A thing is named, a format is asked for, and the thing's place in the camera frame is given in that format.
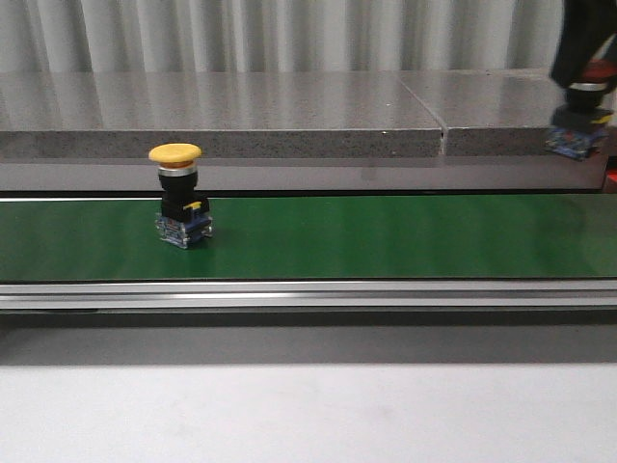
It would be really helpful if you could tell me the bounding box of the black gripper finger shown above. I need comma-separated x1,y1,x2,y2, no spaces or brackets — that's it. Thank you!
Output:
550,0,616,89

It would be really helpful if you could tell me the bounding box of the red mushroom push button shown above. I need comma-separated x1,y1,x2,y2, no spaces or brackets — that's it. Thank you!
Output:
545,58,616,161

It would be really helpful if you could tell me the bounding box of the yellow mushroom push button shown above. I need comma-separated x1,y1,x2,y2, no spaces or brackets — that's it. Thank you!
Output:
148,143,213,249

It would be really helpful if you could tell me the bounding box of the grey granite slab right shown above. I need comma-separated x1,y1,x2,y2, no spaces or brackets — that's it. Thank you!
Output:
397,69,564,158

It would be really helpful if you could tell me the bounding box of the grey granite slab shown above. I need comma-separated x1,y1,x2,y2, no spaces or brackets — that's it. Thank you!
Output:
1,72,442,161
397,69,564,158

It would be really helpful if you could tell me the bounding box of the red plastic tray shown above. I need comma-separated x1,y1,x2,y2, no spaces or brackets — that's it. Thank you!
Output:
603,168,617,194

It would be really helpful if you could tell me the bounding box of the green conveyor belt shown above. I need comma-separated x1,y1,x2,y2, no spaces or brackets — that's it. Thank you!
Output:
1,194,616,283

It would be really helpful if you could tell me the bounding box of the grey granite slab left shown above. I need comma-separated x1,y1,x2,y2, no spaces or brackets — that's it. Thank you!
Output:
1,72,442,161

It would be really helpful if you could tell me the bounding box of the white pleated curtain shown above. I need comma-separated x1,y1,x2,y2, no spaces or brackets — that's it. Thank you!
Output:
1,1,563,72

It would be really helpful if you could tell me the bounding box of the aluminium conveyor side rail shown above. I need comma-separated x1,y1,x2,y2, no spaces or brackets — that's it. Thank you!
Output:
1,279,616,313

